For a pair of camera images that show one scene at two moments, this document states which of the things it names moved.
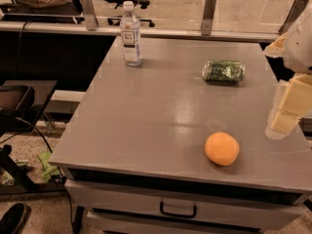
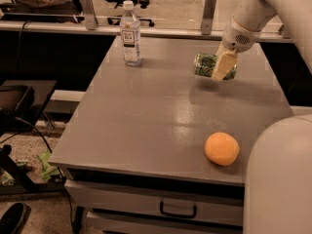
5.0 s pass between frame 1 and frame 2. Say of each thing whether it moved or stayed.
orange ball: stayed
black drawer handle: stayed
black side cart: stayed
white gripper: moved
